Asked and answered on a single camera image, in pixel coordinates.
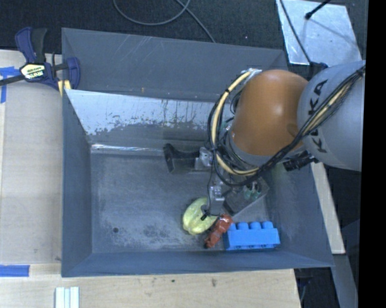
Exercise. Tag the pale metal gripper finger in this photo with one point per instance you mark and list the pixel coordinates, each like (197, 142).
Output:
(217, 205)

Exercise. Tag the red-brown toy figure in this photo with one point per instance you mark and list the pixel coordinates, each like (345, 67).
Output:
(218, 231)

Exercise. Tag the yellow-green toy fruit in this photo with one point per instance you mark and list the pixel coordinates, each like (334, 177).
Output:
(194, 218)

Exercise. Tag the blue toy building block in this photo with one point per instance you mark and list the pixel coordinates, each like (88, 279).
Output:
(251, 237)

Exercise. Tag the grey metal bin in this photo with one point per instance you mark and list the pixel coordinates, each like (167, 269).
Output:
(141, 192)

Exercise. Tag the black cylinder on white bracket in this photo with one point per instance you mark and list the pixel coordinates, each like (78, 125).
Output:
(180, 158)

